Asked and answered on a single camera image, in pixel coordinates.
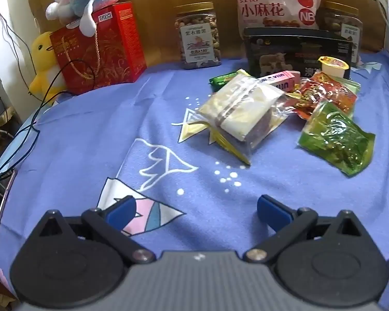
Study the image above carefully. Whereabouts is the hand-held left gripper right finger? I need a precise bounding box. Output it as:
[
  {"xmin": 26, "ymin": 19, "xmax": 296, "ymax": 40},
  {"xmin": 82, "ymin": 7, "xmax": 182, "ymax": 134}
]
[{"xmin": 243, "ymin": 194, "xmax": 365, "ymax": 263}]

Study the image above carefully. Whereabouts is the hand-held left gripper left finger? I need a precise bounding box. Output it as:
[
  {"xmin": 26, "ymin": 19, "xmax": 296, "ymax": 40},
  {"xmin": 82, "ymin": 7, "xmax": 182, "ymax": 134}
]
[{"xmin": 29, "ymin": 195, "xmax": 156, "ymax": 263}]

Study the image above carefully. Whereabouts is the large green snack packet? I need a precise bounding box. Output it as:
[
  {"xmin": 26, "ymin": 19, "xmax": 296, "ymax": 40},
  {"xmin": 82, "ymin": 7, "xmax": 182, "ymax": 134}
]
[{"xmin": 297, "ymin": 100, "xmax": 376, "ymax": 178}]

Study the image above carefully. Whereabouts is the black rectangular box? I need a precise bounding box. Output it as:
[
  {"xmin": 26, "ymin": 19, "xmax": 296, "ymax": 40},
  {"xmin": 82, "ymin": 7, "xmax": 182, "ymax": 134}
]
[{"xmin": 243, "ymin": 27, "xmax": 354, "ymax": 80}]

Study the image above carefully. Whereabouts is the yellow snack packet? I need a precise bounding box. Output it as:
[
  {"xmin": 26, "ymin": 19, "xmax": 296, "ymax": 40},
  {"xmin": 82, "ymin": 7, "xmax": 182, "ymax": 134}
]
[{"xmin": 188, "ymin": 120, "xmax": 252, "ymax": 166}]

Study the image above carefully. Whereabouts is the blue printed blanket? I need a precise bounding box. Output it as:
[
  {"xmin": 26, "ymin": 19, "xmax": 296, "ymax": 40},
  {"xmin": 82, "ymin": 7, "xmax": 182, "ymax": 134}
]
[{"xmin": 0, "ymin": 50, "xmax": 389, "ymax": 311}]

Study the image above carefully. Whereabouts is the clear bag of sandwich biscuits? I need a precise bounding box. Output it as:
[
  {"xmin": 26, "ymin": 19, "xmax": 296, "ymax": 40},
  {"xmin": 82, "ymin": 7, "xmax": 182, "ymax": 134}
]
[{"xmin": 196, "ymin": 74, "xmax": 295, "ymax": 156}]

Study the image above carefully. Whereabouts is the red snack packet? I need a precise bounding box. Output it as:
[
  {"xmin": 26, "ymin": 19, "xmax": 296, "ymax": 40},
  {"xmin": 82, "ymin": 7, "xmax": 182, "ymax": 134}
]
[{"xmin": 290, "ymin": 71, "xmax": 362, "ymax": 120}]

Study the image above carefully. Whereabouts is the pink carton box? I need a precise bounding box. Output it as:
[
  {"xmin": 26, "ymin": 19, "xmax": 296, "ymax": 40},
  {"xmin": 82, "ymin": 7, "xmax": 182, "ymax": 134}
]
[{"xmin": 258, "ymin": 70, "xmax": 301, "ymax": 93}]

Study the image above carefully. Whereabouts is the small green snack packet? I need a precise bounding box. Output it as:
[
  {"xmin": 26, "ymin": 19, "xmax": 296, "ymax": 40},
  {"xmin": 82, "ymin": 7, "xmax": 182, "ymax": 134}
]
[{"xmin": 209, "ymin": 69, "xmax": 250, "ymax": 93}]

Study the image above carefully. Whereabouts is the small jelly cup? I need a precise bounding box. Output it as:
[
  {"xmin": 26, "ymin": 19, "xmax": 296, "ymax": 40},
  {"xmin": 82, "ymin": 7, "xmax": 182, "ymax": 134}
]
[{"xmin": 318, "ymin": 56, "xmax": 350, "ymax": 78}]

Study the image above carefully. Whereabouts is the red gift box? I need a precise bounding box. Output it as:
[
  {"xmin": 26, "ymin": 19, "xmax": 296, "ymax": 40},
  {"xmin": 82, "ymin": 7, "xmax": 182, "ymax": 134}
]
[{"xmin": 49, "ymin": 2, "xmax": 147, "ymax": 95}]

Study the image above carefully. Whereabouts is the yellow duck plush toy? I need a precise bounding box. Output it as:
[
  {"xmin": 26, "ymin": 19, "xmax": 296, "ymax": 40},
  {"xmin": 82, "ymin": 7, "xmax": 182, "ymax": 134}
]
[{"xmin": 29, "ymin": 32, "xmax": 67, "ymax": 104}]

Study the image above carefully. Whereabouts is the clear nut jar gold lid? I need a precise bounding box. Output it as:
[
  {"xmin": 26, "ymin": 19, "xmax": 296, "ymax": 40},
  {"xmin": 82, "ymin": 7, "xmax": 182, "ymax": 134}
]
[
  {"xmin": 173, "ymin": 2, "xmax": 221, "ymax": 70},
  {"xmin": 318, "ymin": 1, "xmax": 364, "ymax": 68}
]

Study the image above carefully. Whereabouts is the wooden headboard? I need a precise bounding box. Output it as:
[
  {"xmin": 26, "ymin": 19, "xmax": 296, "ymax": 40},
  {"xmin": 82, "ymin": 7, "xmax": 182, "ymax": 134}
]
[{"xmin": 27, "ymin": 0, "xmax": 388, "ymax": 68}]

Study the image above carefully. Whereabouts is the large white pink snack bag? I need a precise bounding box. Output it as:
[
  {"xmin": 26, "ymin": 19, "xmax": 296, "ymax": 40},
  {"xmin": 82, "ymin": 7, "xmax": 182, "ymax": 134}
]
[{"xmin": 223, "ymin": 0, "xmax": 323, "ymax": 31}]

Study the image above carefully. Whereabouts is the thin black wall cable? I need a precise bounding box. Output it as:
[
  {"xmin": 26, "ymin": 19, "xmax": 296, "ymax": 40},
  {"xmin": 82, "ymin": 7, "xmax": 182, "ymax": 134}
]
[{"xmin": 0, "ymin": 0, "xmax": 36, "ymax": 91}]

